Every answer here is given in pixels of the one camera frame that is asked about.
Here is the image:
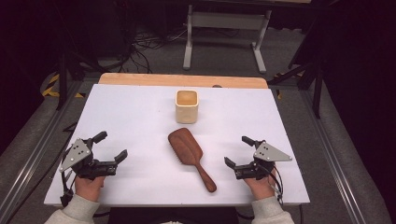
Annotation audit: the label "light wooden table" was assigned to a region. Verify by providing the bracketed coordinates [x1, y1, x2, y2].
[97, 72, 270, 90]

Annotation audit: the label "white board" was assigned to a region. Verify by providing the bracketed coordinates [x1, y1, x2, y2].
[43, 83, 311, 208]

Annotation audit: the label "black metal stand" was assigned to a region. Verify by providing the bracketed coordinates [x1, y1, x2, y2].
[55, 50, 106, 112]
[266, 57, 325, 119]

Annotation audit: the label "left hand-held gripper black cable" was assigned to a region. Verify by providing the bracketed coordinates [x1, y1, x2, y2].
[59, 148, 78, 208]

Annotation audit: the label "person's dark lap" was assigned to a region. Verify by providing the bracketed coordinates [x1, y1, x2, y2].
[106, 205, 240, 224]

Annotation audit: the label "black floor cables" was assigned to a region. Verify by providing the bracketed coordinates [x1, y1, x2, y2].
[116, 26, 190, 75]

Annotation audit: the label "grey metal desk frame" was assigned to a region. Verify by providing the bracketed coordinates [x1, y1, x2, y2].
[182, 4, 273, 75]

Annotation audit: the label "aluminium rail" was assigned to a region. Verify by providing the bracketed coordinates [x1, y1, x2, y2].
[0, 79, 84, 224]
[299, 89, 368, 224]

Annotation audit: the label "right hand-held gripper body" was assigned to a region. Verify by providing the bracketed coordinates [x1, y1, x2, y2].
[234, 139, 293, 181]

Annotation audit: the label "brown wooden hairbrush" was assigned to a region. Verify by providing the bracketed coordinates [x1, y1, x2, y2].
[167, 127, 218, 193]

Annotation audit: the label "person's right hand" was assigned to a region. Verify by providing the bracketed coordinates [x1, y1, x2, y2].
[243, 167, 277, 201]

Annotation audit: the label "person's left hand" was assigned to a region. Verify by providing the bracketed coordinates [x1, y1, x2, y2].
[74, 175, 106, 203]

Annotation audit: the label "right hand-held gripper black cable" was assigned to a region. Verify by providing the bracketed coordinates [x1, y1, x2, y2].
[263, 162, 285, 206]

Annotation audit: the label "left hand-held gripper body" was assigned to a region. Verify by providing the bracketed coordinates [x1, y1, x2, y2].
[59, 138, 120, 181]

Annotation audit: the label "hand-held gripper black cable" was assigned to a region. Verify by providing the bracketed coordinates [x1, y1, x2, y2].
[59, 148, 78, 208]
[263, 162, 285, 206]

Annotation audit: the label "yellow black hazard tape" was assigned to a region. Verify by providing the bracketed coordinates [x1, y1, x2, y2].
[41, 73, 86, 99]

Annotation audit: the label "cream square cup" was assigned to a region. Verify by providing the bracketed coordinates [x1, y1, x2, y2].
[174, 89, 200, 125]

